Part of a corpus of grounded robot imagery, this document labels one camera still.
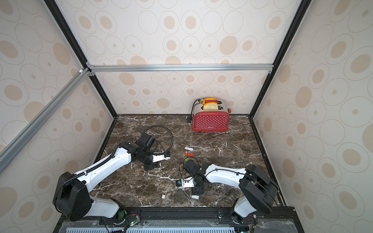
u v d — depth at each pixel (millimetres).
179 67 899
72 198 407
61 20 714
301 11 689
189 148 998
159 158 724
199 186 739
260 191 432
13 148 521
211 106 968
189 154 972
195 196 794
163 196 797
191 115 1149
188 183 732
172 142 1031
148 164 718
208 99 1003
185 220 733
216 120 998
